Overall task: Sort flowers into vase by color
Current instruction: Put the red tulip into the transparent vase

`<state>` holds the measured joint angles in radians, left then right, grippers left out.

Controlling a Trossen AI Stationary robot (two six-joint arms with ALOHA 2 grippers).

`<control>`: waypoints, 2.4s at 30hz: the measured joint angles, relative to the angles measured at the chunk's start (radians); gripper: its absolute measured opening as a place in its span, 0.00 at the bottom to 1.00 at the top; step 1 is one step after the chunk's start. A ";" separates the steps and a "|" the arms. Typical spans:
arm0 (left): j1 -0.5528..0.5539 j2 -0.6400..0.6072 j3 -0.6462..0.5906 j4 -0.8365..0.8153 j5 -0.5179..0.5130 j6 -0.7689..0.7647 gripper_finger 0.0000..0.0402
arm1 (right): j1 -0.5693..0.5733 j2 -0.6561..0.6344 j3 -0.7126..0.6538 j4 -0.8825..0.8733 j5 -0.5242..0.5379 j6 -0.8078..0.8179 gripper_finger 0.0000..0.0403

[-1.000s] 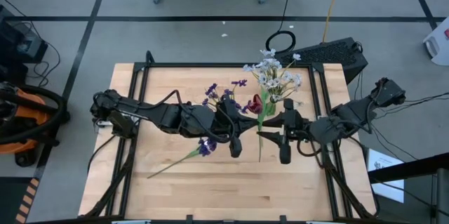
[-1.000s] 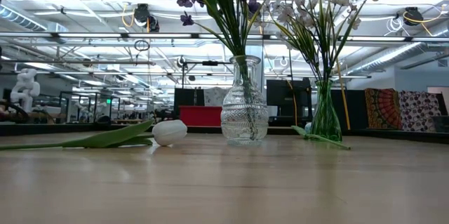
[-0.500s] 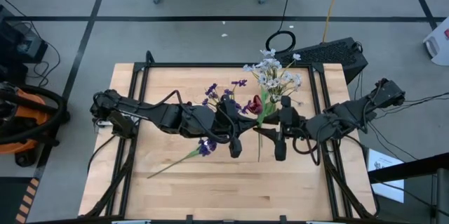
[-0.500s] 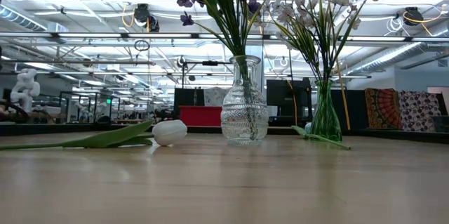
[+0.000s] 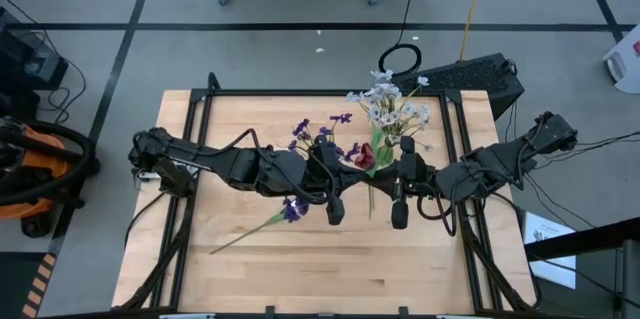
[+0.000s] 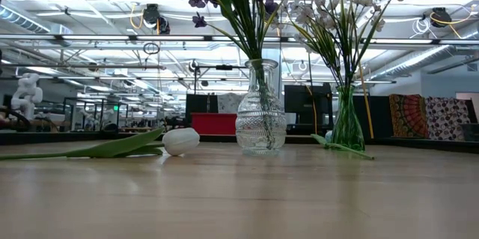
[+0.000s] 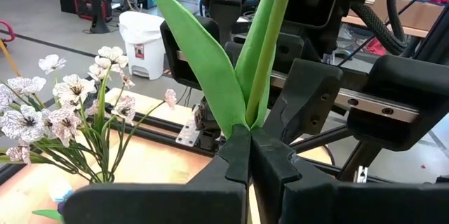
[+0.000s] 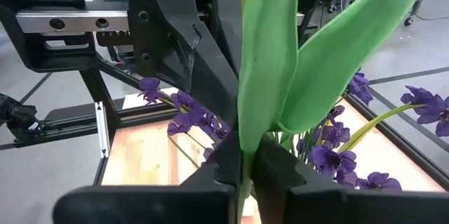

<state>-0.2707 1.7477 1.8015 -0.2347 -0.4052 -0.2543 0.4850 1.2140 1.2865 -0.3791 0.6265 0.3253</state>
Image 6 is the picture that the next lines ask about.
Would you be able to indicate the silver ventilation duct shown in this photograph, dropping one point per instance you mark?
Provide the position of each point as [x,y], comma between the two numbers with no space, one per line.
[22,20]
[423,57]

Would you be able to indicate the clear glass vase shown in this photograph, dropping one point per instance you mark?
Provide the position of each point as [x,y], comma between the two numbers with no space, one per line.
[260,126]

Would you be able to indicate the large black panel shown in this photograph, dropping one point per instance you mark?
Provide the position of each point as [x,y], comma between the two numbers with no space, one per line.
[299,108]

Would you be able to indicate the red box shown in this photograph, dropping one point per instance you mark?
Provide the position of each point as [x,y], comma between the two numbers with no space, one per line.
[213,123]

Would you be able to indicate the green glass vase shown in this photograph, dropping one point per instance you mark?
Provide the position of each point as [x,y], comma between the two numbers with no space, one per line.
[348,126]

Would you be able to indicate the white artificial flower bunch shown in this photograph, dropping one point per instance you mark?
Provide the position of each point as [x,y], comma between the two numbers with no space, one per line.
[374,25]
[305,14]

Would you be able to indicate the white artificial tulip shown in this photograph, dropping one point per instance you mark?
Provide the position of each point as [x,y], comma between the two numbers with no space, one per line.
[322,141]
[181,141]

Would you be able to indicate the small black panel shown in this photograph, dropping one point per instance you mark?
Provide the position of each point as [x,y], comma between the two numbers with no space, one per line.
[200,106]

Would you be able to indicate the white purple patterned cloth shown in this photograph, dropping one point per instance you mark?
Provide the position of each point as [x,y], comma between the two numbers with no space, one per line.
[447,119]

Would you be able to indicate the orange mandala cloth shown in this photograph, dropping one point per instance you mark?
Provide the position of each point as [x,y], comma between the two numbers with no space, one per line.
[408,115]

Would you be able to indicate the grey patterned cloth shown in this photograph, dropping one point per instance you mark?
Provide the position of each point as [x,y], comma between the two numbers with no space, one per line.
[228,102]

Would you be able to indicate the white robot figure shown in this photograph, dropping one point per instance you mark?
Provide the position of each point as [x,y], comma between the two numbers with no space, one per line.
[26,93]

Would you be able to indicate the long horizontal light bar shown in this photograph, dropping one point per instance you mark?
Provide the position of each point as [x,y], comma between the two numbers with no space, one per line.
[168,37]

